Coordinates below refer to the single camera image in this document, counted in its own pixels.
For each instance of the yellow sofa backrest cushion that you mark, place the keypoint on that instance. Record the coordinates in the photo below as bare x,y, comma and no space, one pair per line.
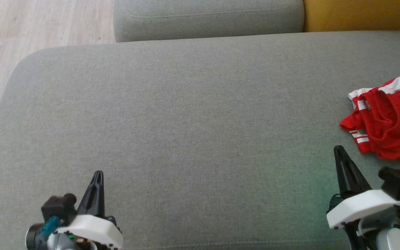
359,14

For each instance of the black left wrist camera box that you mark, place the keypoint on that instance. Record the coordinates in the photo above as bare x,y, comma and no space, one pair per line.
56,208

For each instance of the grey sofa seat cushion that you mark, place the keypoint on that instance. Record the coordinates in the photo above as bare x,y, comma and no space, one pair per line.
203,21

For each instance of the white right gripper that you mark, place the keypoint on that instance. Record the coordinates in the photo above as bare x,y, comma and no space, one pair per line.
359,205

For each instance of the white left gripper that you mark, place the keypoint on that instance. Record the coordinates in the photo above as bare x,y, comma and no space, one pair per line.
92,225

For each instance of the large grey sofa chaise cushion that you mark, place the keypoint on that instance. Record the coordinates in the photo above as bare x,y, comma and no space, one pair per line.
186,139

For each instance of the red jersey with numbers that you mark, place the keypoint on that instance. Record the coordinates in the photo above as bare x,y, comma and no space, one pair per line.
398,118

